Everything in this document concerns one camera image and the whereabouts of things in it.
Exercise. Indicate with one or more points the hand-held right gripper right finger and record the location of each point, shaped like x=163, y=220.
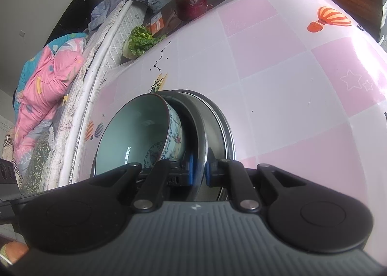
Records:
x=208, y=173

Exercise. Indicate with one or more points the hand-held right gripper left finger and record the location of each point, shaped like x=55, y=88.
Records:
x=188, y=170

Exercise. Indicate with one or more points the steel bowl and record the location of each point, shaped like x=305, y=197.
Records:
x=222, y=133
x=189, y=130

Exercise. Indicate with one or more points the teal ceramic bowl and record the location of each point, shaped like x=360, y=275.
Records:
x=133, y=133

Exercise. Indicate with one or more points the leaf patterned pillow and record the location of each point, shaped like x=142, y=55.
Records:
x=37, y=164

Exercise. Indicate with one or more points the pink floral quilt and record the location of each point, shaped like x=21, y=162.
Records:
x=45, y=88

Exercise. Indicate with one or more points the green leafy cabbage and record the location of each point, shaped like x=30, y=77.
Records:
x=140, y=41

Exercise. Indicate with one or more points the white mattress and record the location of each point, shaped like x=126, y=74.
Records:
x=102, y=52

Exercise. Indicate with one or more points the red cabbage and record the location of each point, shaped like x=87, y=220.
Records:
x=192, y=5

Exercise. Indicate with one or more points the dark wooden headboard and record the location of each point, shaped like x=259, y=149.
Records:
x=78, y=3

